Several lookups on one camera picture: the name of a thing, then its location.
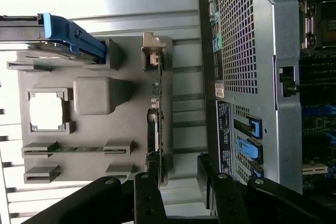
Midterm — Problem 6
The silver CPU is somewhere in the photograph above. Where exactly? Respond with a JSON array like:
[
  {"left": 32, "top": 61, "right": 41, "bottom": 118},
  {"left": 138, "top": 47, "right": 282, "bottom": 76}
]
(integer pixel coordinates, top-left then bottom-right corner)
[{"left": 28, "top": 92, "right": 65, "bottom": 130}]

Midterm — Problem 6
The grey plastic parts rack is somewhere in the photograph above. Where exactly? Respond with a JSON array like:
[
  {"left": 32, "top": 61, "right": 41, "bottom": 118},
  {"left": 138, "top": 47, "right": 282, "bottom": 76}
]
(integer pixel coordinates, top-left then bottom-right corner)
[{"left": 6, "top": 35, "right": 174, "bottom": 185}]

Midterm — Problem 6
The green RAM stick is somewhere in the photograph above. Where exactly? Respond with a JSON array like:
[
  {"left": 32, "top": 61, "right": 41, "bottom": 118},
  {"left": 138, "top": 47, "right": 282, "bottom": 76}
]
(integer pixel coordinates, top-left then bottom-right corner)
[{"left": 23, "top": 147, "right": 127, "bottom": 154}]

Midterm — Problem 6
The white expansion slot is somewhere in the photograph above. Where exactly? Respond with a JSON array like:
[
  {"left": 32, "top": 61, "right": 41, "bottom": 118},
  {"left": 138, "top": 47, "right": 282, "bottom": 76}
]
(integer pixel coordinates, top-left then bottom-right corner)
[{"left": 303, "top": 165, "right": 329, "bottom": 175}]

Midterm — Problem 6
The green motherboard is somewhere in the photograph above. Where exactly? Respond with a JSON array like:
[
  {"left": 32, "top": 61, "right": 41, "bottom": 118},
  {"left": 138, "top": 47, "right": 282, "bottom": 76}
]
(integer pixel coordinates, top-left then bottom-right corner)
[{"left": 299, "top": 0, "right": 336, "bottom": 196}]

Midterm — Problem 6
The open black PC case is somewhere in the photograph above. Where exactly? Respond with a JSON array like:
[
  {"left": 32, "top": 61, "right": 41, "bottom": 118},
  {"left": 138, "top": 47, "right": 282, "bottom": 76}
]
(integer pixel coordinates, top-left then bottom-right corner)
[{"left": 196, "top": 0, "right": 336, "bottom": 196}]

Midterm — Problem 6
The blue card retention clip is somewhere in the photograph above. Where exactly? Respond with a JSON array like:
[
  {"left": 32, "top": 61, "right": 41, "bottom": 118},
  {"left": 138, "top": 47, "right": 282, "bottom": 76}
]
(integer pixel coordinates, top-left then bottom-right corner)
[
  {"left": 246, "top": 119, "right": 263, "bottom": 141},
  {"left": 250, "top": 165, "right": 264, "bottom": 182},
  {"left": 235, "top": 136, "right": 263, "bottom": 164}
]

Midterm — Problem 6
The silver hard disk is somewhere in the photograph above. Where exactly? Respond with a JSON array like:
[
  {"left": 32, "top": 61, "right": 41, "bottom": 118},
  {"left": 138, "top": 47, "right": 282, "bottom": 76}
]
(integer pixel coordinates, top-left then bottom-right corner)
[{"left": 0, "top": 15, "right": 103, "bottom": 65}]

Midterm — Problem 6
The CPU socket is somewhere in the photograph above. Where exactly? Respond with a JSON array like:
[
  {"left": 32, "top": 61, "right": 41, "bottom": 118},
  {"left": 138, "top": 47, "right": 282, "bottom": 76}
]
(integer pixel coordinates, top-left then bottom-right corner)
[{"left": 299, "top": 0, "right": 336, "bottom": 51}]

